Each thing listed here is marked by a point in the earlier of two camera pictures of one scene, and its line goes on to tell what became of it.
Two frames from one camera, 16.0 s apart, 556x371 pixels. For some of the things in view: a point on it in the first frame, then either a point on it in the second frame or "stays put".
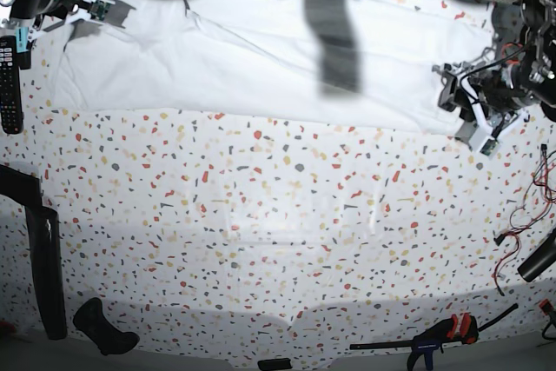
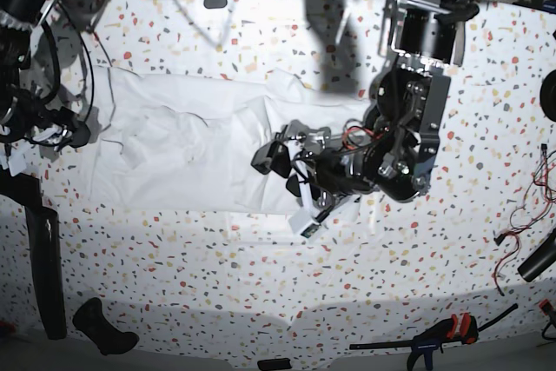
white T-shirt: (260, 49) to (188, 142)
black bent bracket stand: (23, 185) stays put
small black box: (274, 364) stays put
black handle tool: (111, 339) stays put
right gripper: (490, 87) to (334, 177)
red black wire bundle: (538, 203) stays put
